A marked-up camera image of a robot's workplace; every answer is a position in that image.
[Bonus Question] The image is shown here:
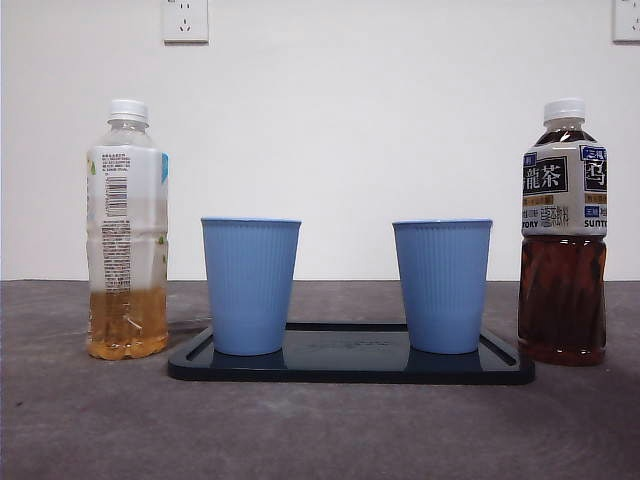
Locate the clear green tea bottle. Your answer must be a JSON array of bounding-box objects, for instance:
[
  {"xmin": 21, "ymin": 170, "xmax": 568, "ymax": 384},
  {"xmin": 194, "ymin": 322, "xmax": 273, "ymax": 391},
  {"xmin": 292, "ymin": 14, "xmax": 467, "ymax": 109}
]
[{"xmin": 84, "ymin": 98, "xmax": 170, "ymax": 361}]

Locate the dark oolong tea bottle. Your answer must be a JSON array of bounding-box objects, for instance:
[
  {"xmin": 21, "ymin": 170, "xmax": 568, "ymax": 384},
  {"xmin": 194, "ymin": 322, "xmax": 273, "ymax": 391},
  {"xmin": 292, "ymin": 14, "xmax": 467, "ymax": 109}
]
[{"xmin": 517, "ymin": 97, "xmax": 609, "ymax": 368}]

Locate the blue ribbed plastic cup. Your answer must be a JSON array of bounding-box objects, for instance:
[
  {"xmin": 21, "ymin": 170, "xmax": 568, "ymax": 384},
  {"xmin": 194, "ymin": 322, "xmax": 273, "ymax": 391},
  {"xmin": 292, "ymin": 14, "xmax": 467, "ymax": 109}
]
[
  {"xmin": 391, "ymin": 217, "xmax": 496, "ymax": 356},
  {"xmin": 199, "ymin": 216, "xmax": 303, "ymax": 357}
]

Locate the dark blue-green flat tray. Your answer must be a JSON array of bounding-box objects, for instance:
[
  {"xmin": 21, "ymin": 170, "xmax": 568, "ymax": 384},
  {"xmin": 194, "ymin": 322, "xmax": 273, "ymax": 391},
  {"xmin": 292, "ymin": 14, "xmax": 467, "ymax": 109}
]
[{"xmin": 166, "ymin": 322, "xmax": 537, "ymax": 386}]

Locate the white wall socket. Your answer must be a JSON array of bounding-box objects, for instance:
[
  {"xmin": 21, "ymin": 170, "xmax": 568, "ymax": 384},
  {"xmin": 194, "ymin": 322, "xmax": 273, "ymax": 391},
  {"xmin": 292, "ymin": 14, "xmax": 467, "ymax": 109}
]
[
  {"xmin": 161, "ymin": 0, "xmax": 210, "ymax": 44},
  {"xmin": 612, "ymin": 0, "xmax": 640, "ymax": 43}
]

